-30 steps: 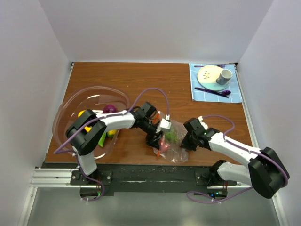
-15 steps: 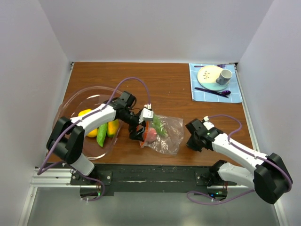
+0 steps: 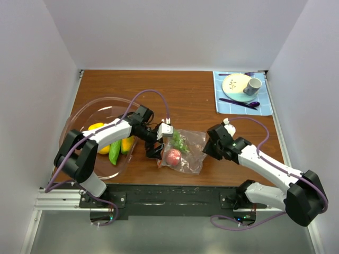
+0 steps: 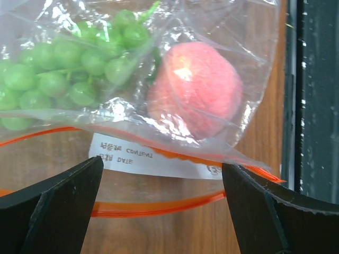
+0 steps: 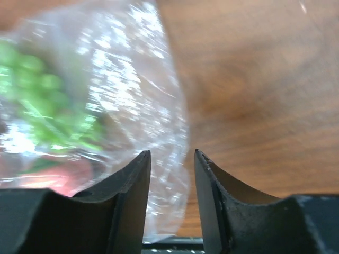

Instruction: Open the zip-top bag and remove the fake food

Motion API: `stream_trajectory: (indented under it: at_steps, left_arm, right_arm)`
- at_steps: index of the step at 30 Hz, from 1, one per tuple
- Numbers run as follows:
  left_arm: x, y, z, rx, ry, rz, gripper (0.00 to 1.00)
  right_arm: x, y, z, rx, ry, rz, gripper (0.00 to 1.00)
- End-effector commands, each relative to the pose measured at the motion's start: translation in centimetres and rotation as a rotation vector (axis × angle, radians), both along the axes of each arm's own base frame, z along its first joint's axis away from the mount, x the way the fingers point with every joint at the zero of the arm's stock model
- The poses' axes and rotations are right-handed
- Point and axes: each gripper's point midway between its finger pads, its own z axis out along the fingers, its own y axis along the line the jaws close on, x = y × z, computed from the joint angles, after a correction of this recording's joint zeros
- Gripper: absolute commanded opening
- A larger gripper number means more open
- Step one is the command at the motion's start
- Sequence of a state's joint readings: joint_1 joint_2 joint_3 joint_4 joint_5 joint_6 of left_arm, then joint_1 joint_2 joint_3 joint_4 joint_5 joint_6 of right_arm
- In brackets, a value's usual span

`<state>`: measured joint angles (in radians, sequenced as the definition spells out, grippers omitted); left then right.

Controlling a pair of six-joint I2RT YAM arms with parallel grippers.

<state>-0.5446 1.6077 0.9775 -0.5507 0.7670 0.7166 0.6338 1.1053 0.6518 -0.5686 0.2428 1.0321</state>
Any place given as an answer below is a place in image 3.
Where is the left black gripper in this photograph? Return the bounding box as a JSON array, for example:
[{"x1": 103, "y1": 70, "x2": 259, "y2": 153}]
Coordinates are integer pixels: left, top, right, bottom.
[{"x1": 136, "y1": 124, "x2": 164, "y2": 159}]

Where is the pink fake peach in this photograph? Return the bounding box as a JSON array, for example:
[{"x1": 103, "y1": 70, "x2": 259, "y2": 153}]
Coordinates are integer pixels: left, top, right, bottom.
[{"x1": 165, "y1": 149, "x2": 182, "y2": 167}]

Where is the clear zip top bag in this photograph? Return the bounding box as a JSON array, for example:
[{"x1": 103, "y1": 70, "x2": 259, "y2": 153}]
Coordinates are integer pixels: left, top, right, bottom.
[{"x1": 157, "y1": 130, "x2": 207, "y2": 175}]

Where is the orange fake fruit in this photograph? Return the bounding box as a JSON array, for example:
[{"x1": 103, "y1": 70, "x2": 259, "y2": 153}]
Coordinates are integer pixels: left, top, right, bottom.
[{"x1": 120, "y1": 136, "x2": 134, "y2": 155}]

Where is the yellow fake lemon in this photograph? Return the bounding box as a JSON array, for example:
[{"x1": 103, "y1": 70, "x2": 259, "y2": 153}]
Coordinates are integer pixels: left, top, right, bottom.
[{"x1": 98, "y1": 145, "x2": 110, "y2": 155}]

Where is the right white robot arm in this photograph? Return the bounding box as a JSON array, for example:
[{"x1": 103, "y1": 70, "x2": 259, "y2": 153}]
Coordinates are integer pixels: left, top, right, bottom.
[{"x1": 203, "y1": 123, "x2": 328, "y2": 226}]

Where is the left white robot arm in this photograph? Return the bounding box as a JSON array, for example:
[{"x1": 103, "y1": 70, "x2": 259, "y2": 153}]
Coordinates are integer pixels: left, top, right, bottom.
[{"x1": 53, "y1": 105, "x2": 173, "y2": 207}]

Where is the purple spoon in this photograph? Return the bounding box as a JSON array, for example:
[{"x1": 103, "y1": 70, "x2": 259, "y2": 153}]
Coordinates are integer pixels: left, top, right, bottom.
[{"x1": 239, "y1": 102, "x2": 260, "y2": 108}]

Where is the blue checkered cloth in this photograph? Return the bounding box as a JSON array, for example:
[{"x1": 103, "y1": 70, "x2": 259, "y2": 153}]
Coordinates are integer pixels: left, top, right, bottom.
[{"x1": 212, "y1": 71, "x2": 273, "y2": 116}]

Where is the cream floral plate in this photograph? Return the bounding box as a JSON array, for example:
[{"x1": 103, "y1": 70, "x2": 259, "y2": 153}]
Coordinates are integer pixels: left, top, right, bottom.
[{"x1": 222, "y1": 74, "x2": 257, "y2": 102}]

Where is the grey white mug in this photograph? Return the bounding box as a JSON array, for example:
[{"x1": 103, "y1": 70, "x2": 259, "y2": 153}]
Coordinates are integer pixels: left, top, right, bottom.
[{"x1": 243, "y1": 78, "x2": 262, "y2": 96}]

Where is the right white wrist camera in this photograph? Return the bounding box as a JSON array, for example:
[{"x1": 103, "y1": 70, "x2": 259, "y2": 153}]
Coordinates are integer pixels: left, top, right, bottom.
[{"x1": 222, "y1": 118, "x2": 236, "y2": 137}]

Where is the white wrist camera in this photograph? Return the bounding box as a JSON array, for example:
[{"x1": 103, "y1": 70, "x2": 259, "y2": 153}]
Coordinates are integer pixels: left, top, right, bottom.
[
  {"x1": 157, "y1": 122, "x2": 174, "y2": 140},
  {"x1": 222, "y1": 118, "x2": 236, "y2": 137}
]

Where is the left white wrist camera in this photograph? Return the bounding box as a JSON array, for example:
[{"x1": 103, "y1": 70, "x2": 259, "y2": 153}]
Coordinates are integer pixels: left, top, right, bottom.
[{"x1": 157, "y1": 122, "x2": 174, "y2": 140}]

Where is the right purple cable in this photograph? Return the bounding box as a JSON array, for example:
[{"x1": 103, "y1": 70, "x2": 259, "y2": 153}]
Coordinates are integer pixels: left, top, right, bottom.
[{"x1": 210, "y1": 116, "x2": 329, "y2": 231}]

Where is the purple cable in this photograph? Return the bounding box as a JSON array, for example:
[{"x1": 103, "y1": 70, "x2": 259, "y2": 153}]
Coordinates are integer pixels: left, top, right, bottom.
[
  {"x1": 210, "y1": 116, "x2": 329, "y2": 231},
  {"x1": 44, "y1": 89, "x2": 172, "y2": 227}
]

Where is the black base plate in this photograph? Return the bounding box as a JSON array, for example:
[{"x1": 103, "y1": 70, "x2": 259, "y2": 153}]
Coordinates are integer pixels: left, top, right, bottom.
[{"x1": 79, "y1": 184, "x2": 266, "y2": 220}]

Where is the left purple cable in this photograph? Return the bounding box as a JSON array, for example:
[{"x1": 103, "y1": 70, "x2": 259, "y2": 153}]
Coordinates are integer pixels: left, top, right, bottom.
[{"x1": 44, "y1": 89, "x2": 172, "y2": 227}]

